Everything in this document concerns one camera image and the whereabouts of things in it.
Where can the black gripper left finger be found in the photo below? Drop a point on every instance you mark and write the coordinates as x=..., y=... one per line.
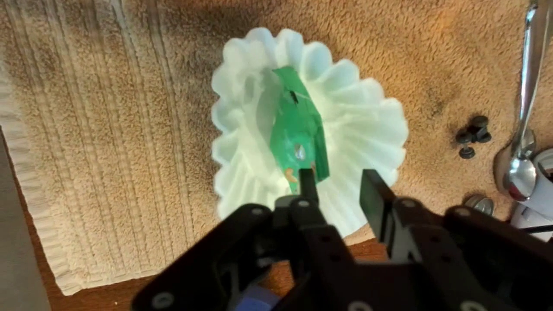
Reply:
x=307, y=190

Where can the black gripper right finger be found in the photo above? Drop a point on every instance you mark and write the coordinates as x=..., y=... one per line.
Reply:
x=380, y=208

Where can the green foil packet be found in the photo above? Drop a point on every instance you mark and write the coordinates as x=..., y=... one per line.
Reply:
x=299, y=126

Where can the white fluted coffee filter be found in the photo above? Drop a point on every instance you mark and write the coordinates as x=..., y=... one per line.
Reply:
x=356, y=121

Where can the tan terry towel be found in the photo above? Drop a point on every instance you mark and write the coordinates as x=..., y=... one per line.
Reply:
x=114, y=114

